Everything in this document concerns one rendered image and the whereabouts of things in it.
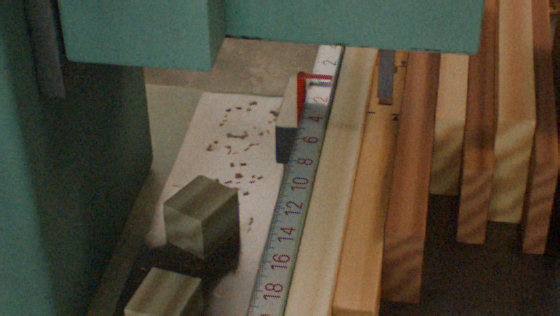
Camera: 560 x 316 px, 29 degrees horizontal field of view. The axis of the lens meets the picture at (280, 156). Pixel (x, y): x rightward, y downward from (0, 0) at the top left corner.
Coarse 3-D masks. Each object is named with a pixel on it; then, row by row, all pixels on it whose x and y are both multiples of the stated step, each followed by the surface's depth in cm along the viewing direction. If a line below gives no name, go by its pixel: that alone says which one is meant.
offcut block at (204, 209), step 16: (176, 192) 74; (192, 192) 74; (208, 192) 74; (224, 192) 74; (176, 208) 72; (192, 208) 72; (208, 208) 72; (224, 208) 73; (176, 224) 73; (192, 224) 72; (208, 224) 72; (224, 224) 74; (176, 240) 74; (192, 240) 73; (208, 240) 73; (224, 240) 75
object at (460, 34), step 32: (256, 0) 56; (288, 0) 56; (320, 0) 55; (352, 0) 55; (384, 0) 55; (416, 0) 55; (448, 0) 54; (480, 0) 54; (256, 32) 57; (288, 32) 57; (320, 32) 57; (352, 32) 56; (384, 32) 56; (416, 32) 56; (448, 32) 55; (480, 32) 55
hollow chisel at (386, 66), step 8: (384, 56) 60; (392, 56) 60; (384, 64) 61; (392, 64) 61; (384, 72) 61; (392, 72) 61; (384, 80) 61; (392, 80) 61; (384, 88) 62; (392, 88) 62; (384, 96) 62; (392, 96) 62
